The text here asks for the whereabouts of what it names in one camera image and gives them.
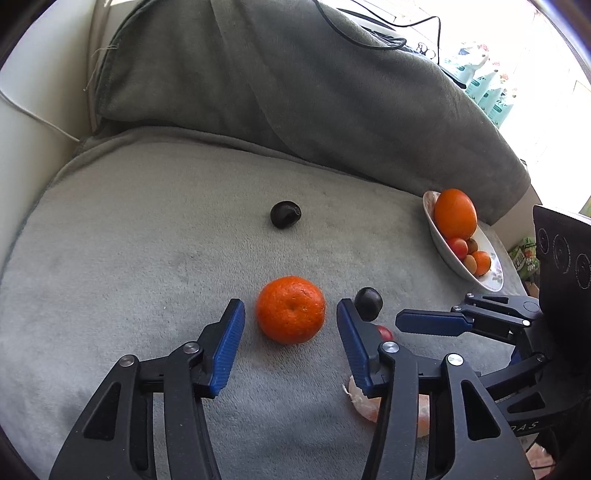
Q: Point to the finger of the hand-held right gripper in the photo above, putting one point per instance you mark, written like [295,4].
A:
[429,322]
[526,374]

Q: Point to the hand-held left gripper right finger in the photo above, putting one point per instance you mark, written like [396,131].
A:
[358,350]

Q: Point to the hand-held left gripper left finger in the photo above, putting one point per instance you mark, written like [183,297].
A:
[226,350]

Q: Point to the dark red cherry tomato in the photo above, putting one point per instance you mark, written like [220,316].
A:
[386,333]

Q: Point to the smooth dark plum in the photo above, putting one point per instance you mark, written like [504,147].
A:
[368,303]

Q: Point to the peeled pomelo segment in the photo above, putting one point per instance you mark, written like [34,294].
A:
[362,404]

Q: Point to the brown longan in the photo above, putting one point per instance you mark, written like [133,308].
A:
[473,244]
[470,264]

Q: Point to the floral white plate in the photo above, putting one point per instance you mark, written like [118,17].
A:
[441,251]

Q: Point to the medium mandarin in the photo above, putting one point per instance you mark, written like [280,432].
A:
[290,309]

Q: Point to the small mandarin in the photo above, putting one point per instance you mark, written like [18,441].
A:
[482,262]

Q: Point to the large orange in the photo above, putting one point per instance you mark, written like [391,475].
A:
[455,212]

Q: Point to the wrinkled dark plum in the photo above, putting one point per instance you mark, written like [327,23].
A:
[285,214]

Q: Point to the green snack packet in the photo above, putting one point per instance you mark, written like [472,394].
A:
[524,258]

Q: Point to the rolled dark grey blanket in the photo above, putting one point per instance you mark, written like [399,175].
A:
[277,83]

